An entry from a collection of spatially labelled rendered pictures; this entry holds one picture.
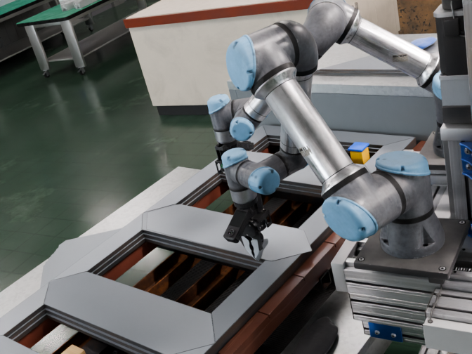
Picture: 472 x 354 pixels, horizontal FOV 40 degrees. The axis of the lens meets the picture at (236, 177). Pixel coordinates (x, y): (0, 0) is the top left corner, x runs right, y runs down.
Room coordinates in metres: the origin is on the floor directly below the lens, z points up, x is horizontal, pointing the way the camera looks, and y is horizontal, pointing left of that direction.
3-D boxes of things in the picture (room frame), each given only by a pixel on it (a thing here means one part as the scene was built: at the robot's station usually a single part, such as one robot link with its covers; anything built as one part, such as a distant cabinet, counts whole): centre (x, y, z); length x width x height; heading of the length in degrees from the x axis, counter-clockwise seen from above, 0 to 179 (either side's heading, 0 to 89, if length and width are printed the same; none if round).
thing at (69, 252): (2.14, 0.68, 0.77); 0.45 x 0.20 x 0.04; 135
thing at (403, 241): (1.30, -0.37, 1.09); 0.15 x 0.15 x 0.10
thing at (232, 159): (1.68, -0.01, 1.16); 0.09 x 0.08 x 0.11; 29
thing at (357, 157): (2.19, -0.48, 0.78); 0.05 x 0.05 x 0.19; 45
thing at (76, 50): (9.17, 1.12, 0.44); 2.52 x 0.91 x 0.87; 145
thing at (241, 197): (1.69, -0.01, 1.08); 0.08 x 0.08 x 0.05
